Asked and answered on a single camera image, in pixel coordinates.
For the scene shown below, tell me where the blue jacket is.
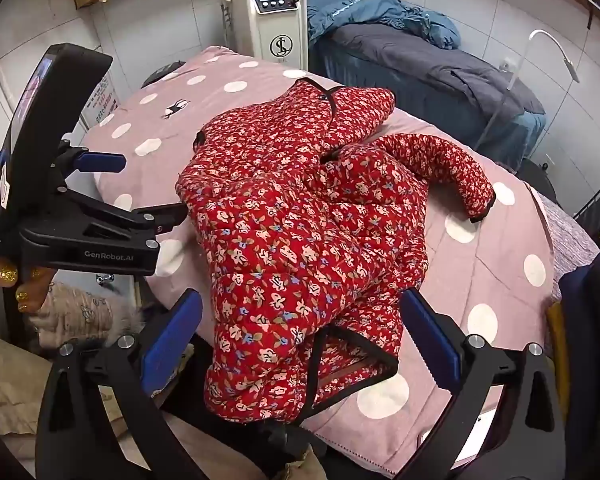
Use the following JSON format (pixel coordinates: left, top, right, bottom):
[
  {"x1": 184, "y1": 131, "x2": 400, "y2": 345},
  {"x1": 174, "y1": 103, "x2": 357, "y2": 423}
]
[{"x1": 307, "y1": 0, "x2": 462, "y2": 51}]

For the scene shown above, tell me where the yellow cloth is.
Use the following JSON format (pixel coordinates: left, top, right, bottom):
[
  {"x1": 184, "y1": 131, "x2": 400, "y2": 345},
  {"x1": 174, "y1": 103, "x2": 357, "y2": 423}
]
[{"x1": 545, "y1": 300, "x2": 568, "y2": 356}]

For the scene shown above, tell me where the beige cloth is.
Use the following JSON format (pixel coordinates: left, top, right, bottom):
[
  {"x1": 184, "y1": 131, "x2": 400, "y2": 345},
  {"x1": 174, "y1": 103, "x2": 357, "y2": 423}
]
[{"x1": 0, "y1": 332, "x2": 126, "y2": 436}]

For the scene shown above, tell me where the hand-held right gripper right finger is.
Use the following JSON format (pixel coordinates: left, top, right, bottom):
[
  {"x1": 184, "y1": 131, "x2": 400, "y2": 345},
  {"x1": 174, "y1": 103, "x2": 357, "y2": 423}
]
[{"x1": 400, "y1": 287, "x2": 568, "y2": 480}]

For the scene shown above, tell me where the pink polka-dot blanket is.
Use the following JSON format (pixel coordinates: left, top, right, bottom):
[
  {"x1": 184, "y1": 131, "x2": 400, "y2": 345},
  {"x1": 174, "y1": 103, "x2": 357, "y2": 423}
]
[{"x1": 82, "y1": 45, "x2": 556, "y2": 478}]

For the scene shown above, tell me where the red floral padded jacket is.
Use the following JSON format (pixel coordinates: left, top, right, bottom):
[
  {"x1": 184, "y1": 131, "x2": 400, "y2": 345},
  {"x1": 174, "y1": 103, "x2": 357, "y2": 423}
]
[{"x1": 175, "y1": 79, "x2": 496, "y2": 413}]

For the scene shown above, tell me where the dark navy garment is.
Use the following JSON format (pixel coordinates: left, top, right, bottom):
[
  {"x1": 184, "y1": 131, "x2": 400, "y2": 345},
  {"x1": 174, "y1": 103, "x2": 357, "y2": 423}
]
[{"x1": 557, "y1": 252, "x2": 600, "y2": 461}]

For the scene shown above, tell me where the person's left hand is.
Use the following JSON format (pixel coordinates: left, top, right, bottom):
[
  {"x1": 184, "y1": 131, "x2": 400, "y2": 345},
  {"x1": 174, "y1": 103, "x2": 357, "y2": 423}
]
[{"x1": 0, "y1": 257, "x2": 57, "y2": 313}]

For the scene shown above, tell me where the white gooseneck lamp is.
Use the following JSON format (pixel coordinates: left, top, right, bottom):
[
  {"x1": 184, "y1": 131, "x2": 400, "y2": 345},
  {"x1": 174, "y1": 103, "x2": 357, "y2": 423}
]
[{"x1": 480, "y1": 29, "x2": 581, "y2": 146}]

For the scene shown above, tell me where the white floor-standing machine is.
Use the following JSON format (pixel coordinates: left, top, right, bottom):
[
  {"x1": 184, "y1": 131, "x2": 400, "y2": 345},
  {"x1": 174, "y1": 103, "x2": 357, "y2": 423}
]
[{"x1": 219, "y1": 0, "x2": 308, "y2": 68}]

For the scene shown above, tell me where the white sign with red print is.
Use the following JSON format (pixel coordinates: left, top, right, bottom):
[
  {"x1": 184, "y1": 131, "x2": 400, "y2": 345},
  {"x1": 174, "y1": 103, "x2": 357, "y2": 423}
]
[{"x1": 82, "y1": 72, "x2": 118, "y2": 128}]

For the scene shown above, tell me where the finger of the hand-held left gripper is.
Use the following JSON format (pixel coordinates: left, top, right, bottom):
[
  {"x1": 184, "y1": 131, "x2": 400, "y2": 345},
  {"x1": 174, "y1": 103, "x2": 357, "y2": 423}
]
[
  {"x1": 27, "y1": 187, "x2": 189, "y2": 251},
  {"x1": 55, "y1": 142, "x2": 127, "y2": 183}
]

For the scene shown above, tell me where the grey knitted blanket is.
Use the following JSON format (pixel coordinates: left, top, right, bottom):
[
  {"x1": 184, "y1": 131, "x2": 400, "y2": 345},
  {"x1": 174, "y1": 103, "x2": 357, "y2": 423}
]
[{"x1": 535, "y1": 190, "x2": 600, "y2": 281}]

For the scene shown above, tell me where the black round stool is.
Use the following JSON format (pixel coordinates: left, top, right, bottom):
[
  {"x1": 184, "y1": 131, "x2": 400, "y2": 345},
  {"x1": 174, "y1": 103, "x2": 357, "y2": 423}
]
[{"x1": 517, "y1": 157, "x2": 573, "y2": 201}]

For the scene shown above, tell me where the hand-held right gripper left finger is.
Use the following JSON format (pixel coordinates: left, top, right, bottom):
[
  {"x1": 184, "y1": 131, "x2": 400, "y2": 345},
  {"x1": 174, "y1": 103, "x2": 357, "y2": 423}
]
[{"x1": 36, "y1": 289, "x2": 216, "y2": 480}]

